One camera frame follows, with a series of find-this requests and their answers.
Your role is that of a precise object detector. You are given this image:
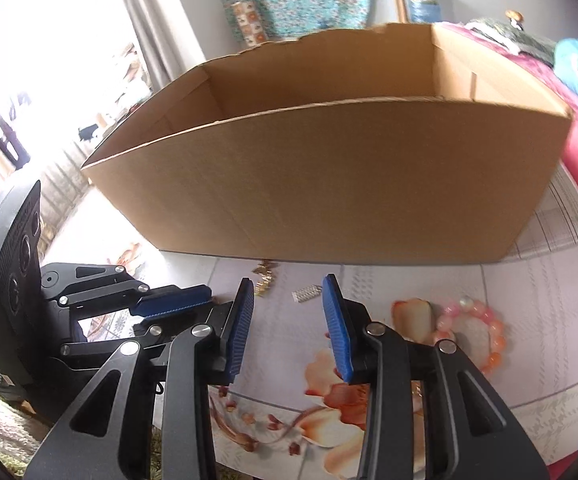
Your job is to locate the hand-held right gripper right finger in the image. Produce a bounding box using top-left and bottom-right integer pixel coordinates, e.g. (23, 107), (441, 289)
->
(321, 274), (550, 480)

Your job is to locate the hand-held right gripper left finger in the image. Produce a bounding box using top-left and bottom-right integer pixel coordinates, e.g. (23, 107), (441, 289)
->
(24, 277), (255, 480)

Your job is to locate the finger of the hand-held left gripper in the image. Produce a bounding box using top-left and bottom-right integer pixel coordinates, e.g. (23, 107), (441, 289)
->
(62, 320), (190, 368)
(42, 264), (213, 318)

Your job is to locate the silver ladder charm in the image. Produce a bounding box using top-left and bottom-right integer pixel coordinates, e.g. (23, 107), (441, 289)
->
(293, 283), (323, 304)

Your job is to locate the brown cardboard box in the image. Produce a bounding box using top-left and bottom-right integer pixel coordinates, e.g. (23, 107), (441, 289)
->
(80, 22), (574, 265)

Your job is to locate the pink bead bracelet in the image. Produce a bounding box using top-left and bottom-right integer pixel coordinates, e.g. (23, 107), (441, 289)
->
(431, 297), (508, 373)

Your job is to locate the floral plaid tablecloth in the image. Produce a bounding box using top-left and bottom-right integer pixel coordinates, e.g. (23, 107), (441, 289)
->
(39, 160), (578, 466)

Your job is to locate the grey curtain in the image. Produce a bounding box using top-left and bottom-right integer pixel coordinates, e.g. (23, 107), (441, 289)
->
(106, 0), (206, 92)

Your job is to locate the orange patterned paper roll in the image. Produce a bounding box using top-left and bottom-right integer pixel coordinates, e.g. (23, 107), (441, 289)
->
(230, 0), (270, 49)

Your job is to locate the wooden stick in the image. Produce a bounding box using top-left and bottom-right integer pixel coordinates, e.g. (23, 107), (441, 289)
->
(375, 0), (412, 24)

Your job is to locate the blue water bottle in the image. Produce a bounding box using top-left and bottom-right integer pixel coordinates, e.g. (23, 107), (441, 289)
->
(406, 0), (440, 24)

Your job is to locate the grey lace cloth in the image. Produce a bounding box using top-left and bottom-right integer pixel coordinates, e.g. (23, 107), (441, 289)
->
(464, 16), (558, 67)

